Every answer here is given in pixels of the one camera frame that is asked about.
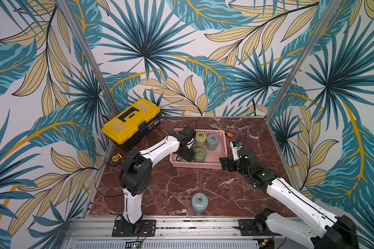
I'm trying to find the yellow-green back-middle canister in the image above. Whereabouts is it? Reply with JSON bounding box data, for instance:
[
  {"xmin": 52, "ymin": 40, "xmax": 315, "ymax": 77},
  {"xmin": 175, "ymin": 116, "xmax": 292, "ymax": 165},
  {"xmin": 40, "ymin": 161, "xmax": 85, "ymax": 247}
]
[{"xmin": 194, "ymin": 132, "xmax": 207, "ymax": 147}]

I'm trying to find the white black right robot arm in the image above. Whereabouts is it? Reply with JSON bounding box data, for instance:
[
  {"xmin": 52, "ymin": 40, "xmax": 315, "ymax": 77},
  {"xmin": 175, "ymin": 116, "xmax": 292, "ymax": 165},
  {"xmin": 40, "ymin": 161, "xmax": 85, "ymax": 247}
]
[{"xmin": 219, "ymin": 148, "xmax": 359, "ymax": 249}]

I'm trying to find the adjustable wrench orange handle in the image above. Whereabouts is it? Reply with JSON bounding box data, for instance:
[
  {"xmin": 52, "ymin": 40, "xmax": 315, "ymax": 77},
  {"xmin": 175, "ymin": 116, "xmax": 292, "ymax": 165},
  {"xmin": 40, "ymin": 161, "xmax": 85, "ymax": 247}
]
[{"xmin": 209, "ymin": 123, "xmax": 234, "ymax": 138}]

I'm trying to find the green canister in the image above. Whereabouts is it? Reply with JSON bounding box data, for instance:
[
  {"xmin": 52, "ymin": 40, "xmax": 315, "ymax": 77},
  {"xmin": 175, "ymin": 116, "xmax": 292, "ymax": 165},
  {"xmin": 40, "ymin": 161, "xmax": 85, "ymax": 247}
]
[{"xmin": 193, "ymin": 147, "xmax": 207, "ymax": 163}]

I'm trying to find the left aluminium frame post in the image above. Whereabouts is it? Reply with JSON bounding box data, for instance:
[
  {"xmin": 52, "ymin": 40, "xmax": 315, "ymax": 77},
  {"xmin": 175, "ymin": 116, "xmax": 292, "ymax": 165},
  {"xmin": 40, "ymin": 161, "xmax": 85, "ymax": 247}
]
[{"xmin": 57, "ymin": 0, "xmax": 120, "ymax": 115}]

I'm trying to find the right aluminium frame post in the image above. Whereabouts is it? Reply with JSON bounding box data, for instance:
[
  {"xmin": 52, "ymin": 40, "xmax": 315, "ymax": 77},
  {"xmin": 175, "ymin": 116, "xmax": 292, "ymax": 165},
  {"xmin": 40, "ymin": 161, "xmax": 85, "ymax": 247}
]
[{"xmin": 265, "ymin": 0, "xmax": 342, "ymax": 122}]

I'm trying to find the aluminium frame post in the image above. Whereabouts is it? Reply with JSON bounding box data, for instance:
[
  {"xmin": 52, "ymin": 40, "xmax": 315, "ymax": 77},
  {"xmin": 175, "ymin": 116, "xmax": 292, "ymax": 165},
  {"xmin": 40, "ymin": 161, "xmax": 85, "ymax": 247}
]
[
  {"xmin": 265, "ymin": 0, "xmax": 342, "ymax": 122},
  {"xmin": 57, "ymin": 0, "xmax": 120, "ymax": 115}
]

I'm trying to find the blue canister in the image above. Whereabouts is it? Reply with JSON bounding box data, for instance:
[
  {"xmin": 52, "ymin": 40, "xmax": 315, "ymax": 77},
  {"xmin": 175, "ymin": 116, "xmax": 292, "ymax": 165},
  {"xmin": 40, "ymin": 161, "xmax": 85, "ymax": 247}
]
[
  {"xmin": 192, "ymin": 193, "xmax": 209, "ymax": 214},
  {"xmin": 206, "ymin": 134, "xmax": 220, "ymax": 151}
]

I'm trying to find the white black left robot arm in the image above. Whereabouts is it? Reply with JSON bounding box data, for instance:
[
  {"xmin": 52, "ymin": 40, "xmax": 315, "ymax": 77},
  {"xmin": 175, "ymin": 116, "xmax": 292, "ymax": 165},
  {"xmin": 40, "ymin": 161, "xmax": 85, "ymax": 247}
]
[{"xmin": 119, "ymin": 126, "xmax": 196, "ymax": 225}]

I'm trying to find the pink perforated plastic basket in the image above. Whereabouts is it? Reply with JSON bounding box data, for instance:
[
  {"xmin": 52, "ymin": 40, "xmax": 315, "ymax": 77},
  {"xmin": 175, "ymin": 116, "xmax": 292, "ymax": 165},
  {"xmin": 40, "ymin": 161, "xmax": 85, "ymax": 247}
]
[{"xmin": 169, "ymin": 129, "xmax": 228, "ymax": 170}]

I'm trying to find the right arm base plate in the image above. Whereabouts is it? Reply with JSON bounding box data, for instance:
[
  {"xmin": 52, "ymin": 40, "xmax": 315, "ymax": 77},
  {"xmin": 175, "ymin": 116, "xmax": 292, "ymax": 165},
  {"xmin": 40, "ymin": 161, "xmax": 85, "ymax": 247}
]
[{"xmin": 238, "ymin": 219, "xmax": 269, "ymax": 236}]

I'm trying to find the aluminium front rail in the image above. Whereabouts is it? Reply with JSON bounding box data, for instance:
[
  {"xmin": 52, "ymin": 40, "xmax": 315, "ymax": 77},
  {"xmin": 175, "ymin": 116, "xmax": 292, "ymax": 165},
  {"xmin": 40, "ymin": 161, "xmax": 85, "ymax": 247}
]
[{"xmin": 61, "ymin": 216, "xmax": 314, "ymax": 249}]

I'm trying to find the yellow black plastic toolbox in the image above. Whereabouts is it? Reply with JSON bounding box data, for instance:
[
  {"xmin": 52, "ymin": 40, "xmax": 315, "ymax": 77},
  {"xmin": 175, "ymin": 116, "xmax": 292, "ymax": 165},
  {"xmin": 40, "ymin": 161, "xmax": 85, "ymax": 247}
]
[{"xmin": 102, "ymin": 99, "xmax": 161, "ymax": 152}]

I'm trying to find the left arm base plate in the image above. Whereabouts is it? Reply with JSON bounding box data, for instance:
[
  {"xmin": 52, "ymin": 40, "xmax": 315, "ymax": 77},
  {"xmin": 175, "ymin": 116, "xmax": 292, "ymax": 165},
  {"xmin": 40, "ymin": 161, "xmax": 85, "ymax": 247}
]
[{"xmin": 112, "ymin": 219, "xmax": 156, "ymax": 238}]

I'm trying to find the yellow black tape measure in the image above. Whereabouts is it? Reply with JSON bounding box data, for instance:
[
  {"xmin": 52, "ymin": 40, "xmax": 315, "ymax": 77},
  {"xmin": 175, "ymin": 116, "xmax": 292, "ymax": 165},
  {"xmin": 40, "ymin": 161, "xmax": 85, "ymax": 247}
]
[{"xmin": 109, "ymin": 153, "xmax": 124, "ymax": 167}]

